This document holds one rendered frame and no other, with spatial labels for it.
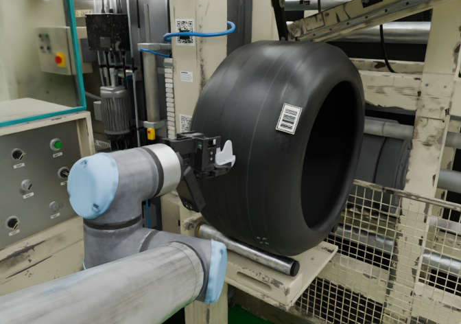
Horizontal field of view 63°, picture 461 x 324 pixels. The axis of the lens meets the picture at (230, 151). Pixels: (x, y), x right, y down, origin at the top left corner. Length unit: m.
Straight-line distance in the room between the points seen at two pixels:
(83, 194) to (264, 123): 0.41
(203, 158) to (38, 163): 0.69
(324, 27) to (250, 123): 0.61
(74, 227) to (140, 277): 0.98
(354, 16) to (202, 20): 0.49
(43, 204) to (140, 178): 0.77
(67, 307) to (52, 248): 1.04
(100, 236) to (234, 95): 0.46
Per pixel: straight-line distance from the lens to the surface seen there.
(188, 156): 0.72
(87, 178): 0.58
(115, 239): 0.61
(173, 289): 0.45
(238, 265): 1.15
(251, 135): 0.83
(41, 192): 1.32
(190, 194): 0.74
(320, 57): 0.95
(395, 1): 1.30
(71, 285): 0.34
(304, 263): 1.29
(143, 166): 0.61
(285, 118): 0.82
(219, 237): 1.19
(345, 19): 1.34
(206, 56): 1.16
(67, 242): 1.38
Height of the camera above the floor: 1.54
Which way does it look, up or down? 19 degrees down
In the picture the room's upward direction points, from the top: straight up
